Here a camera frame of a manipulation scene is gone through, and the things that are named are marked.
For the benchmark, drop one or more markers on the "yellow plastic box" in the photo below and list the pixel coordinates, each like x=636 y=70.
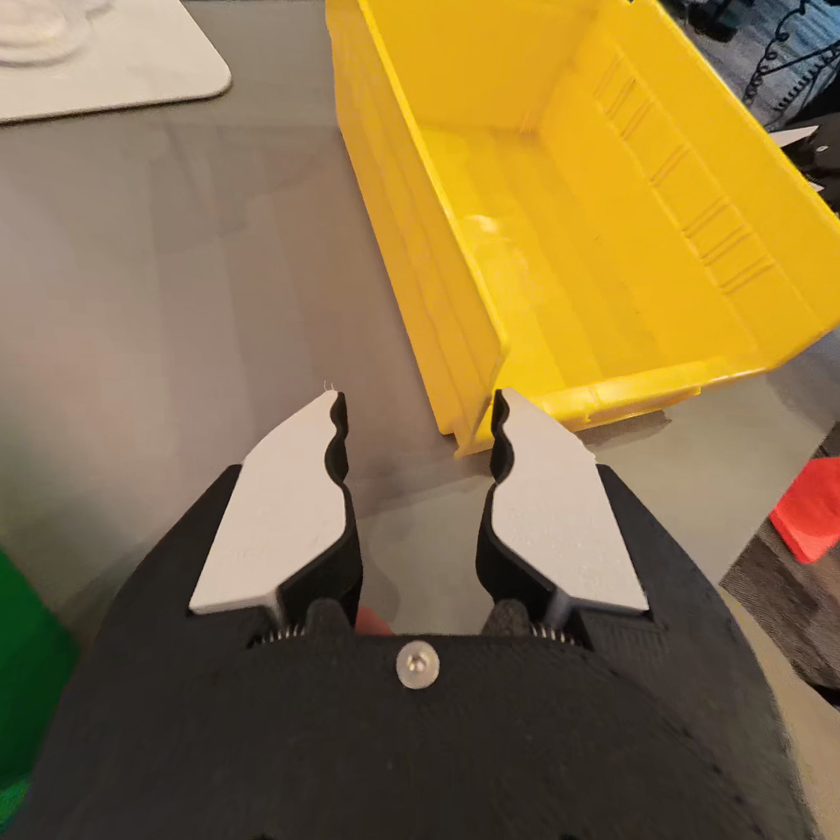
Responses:
x=590 y=229

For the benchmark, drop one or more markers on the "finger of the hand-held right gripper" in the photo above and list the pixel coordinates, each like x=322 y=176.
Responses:
x=795 y=136

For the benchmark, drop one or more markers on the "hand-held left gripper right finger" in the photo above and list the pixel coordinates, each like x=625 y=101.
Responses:
x=564 y=525

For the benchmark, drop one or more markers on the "clear plastic disc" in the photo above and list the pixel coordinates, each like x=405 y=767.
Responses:
x=39 y=33

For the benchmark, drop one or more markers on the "person's left hand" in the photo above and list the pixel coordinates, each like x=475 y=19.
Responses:
x=371 y=622

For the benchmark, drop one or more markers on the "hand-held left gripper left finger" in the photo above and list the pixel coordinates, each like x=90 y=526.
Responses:
x=275 y=525

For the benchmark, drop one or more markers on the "red plastic object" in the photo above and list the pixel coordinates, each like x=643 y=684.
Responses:
x=810 y=512

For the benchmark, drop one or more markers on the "green plastic box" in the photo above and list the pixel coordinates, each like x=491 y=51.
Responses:
x=26 y=656

